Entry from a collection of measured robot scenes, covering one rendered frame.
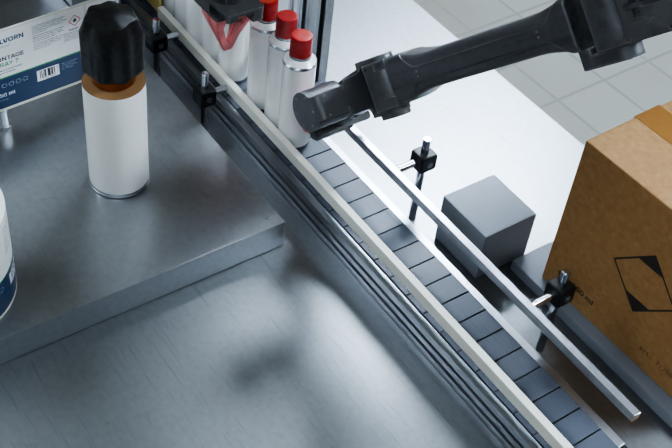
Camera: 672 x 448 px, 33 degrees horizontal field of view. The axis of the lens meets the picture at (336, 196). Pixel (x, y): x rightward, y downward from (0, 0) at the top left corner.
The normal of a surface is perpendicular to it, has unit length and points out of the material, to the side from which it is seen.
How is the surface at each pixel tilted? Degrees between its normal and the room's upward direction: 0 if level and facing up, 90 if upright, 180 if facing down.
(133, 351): 0
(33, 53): 90
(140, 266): 0
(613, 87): 0
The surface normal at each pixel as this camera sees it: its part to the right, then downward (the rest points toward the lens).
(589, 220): -0.80, 0.36
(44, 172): 0.09, -0.72
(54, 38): 0.62, 0.58
